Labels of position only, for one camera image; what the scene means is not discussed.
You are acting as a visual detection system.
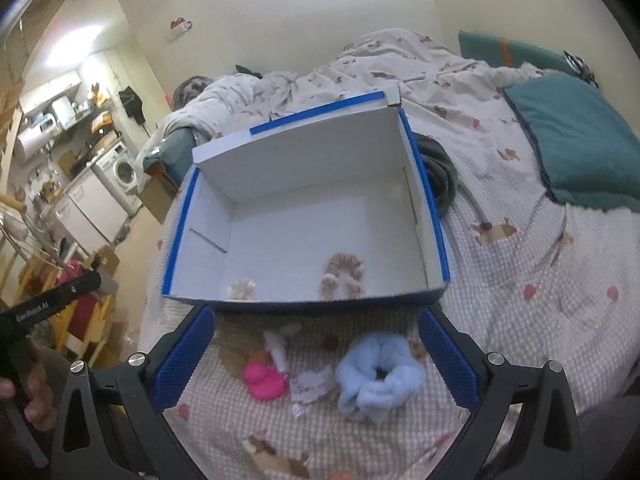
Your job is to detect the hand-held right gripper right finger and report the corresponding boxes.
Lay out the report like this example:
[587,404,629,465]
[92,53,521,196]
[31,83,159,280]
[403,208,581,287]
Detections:
[419,302,583,480]

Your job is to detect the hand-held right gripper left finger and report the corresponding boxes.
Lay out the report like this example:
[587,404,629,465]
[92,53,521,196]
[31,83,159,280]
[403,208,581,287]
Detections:
[50,304,216,480]

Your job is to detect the pink plush toy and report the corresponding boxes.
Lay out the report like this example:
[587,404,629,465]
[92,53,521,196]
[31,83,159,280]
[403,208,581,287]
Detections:
[243,360,288,401]

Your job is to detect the light blue fluffy scrunchie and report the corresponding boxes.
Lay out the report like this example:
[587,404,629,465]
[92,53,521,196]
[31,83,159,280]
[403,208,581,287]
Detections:
[335,332,427,415]

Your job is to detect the white plush toy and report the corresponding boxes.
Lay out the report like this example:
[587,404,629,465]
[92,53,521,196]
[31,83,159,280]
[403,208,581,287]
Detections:
[263,323,303,376]

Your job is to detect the clear plastic packet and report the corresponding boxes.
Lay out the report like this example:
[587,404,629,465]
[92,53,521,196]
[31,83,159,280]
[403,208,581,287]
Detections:
[290,365,335,418]

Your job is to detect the blue and white cardboard box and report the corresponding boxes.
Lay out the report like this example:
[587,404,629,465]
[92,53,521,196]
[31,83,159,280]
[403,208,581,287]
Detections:
[160,84,452,317]

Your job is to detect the person's left hand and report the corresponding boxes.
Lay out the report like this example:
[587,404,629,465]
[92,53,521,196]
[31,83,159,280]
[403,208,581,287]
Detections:
[0,355,57,432]

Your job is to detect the pink bag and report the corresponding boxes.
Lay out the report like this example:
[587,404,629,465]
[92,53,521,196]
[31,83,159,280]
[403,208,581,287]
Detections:
[55,259,100,342]

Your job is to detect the yellow wooden shelf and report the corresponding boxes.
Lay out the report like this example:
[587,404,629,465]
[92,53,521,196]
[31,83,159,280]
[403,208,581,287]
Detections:
[20,255,117,361]

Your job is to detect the small white scrunchie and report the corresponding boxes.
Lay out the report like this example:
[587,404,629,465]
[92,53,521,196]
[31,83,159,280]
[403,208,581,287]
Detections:
[227,278,257,302]

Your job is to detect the white base cabinet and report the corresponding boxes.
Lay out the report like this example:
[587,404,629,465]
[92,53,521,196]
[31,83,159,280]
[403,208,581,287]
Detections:
[52,167,131,252]

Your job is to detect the checkered bed sheet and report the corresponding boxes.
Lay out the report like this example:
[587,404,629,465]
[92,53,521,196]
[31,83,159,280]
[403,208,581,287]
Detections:
[139,95,640,480]

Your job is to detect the beige scrunchie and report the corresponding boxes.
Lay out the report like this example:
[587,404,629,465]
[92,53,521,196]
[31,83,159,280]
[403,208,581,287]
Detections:
[320,252,364,301]

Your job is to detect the white washing machine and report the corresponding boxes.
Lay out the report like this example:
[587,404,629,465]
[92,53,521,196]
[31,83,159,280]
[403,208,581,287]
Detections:
[92,141,144,211]

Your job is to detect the wooden bed footboard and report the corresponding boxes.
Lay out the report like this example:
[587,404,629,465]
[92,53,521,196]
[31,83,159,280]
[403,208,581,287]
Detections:
[140,160,181,226]

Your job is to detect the white water heater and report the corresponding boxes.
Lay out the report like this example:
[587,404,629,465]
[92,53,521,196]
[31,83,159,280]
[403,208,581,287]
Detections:
[15,122,55,162]

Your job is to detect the teal blanket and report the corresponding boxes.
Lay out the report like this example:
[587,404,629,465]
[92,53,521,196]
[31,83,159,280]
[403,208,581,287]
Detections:
[144,127,211,181]

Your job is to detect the black hanging garment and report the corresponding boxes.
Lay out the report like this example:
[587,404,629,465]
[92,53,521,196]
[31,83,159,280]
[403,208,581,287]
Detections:
[118,86,147,123]

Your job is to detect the teal pillow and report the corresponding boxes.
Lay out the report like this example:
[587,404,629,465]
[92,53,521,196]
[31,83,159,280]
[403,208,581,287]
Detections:
[502,76,640,211]

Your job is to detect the grey striped blanket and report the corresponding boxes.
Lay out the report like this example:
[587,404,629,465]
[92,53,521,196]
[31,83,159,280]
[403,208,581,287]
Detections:
[172,76,213,111]

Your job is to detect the dog print duvet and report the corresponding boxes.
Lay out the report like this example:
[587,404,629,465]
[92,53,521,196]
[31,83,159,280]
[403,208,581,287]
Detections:
[142,27,546,181]

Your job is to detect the teal headboard cushion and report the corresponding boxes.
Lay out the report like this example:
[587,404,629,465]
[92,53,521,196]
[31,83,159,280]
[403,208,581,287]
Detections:
[458,30,576,78]

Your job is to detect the black and white checked item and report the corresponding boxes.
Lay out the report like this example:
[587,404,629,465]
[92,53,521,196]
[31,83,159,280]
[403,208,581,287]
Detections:
[561,50,599,87]

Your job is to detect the dark grey drawstring garment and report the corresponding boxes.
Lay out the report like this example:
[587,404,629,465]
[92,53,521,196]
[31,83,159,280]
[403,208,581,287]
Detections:
[414,132,491,222]

